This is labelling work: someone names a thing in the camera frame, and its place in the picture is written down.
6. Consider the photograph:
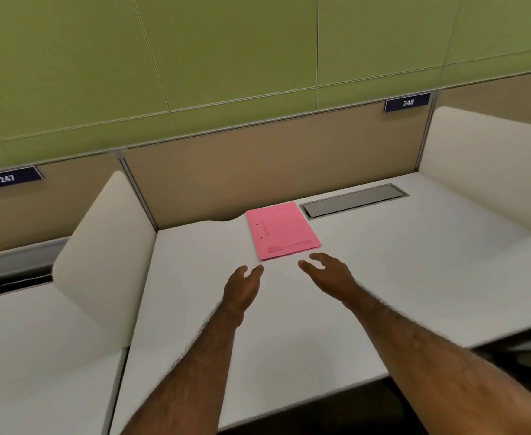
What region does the person's left hand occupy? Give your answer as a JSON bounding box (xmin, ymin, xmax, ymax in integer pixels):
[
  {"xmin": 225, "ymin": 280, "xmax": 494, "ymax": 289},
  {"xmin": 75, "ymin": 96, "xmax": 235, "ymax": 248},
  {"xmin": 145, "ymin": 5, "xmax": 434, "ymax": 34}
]
[{"xmin": 222, "ymin": 264, "xmax": 264, "ymax": 320}]

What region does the person's right hand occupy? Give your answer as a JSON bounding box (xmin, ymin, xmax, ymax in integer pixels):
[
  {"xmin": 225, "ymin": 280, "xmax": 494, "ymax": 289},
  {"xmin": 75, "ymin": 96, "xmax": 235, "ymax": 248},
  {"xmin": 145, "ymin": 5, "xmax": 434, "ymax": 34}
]
[{"xmin": 297, "ymin": 252, "xmax": 361, "ymax": 309}]

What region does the person's right forearm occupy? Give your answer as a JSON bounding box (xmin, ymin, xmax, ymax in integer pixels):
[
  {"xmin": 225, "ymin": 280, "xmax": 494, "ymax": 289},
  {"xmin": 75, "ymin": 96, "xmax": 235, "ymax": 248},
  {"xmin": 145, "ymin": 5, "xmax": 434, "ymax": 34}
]
[{"xmin": 343, "ymin": 284, "xmax": 531, "ymax": 435}]

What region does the person's left forearm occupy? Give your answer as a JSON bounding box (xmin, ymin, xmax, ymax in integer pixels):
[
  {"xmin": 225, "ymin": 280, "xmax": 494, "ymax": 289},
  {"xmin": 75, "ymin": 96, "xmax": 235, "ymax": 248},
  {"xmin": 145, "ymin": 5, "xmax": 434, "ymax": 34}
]
[{"xmin": 121, "ymin": 308, "xmax": 253, "ymax": 435}]

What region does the pink paper folder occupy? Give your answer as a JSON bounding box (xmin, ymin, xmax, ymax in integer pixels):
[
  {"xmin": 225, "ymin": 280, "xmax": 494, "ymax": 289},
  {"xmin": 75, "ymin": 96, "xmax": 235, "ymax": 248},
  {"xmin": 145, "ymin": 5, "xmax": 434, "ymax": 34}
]
[{"xmin": 246, "ymin": 202, "xmax": 322, "ymax": 262}]

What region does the beige partition screen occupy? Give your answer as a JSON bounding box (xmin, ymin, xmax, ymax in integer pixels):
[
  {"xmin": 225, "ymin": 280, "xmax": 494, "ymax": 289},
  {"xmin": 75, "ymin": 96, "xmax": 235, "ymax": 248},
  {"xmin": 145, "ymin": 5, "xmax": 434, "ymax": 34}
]
[
  {"xmin": 119, "ymin": 100, "xmax": 435, "ymax": 230},
  {"xmin": 434, "ymin": 67, "xmax": 531, "ymax": 132},
  {"xmin": 0, "ymin": 151, "xmax": 125, "ymax": 259}
]

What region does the white desk divider panel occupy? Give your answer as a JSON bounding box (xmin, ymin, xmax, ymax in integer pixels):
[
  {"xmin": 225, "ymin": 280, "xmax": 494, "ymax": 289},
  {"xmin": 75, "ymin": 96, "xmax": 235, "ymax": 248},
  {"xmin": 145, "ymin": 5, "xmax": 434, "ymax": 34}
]
[
  {"xmin": 417, "ymin": 106, "xmax": 531, "ymax": 244},
  {"xmin": 52, "ymin": 170, "xmax": 158, "ymax": 349}
]

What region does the dark blue number sign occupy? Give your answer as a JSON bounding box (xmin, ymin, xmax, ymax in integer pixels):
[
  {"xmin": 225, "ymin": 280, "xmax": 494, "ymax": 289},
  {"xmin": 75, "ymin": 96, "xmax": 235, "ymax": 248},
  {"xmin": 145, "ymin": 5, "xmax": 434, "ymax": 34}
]
[
  {"xmin": 0, "ymin": 166, "xmax": 45, "ymax": 192},
  {"xmin": 384, "ymin": 92, "xmax": 432, "ymax": 114}
]

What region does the grey desk cable hatch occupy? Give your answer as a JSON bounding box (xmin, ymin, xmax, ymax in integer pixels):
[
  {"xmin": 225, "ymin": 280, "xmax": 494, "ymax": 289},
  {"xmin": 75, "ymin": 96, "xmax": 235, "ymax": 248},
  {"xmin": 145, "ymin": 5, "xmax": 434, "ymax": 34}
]
[
  {"xmin": 299, "ymin": 184, "xmax": 409, "ymax": 221},
  {"xmin": 0, "ymin": 237, "xmax": 71, "ymax": 290}
]

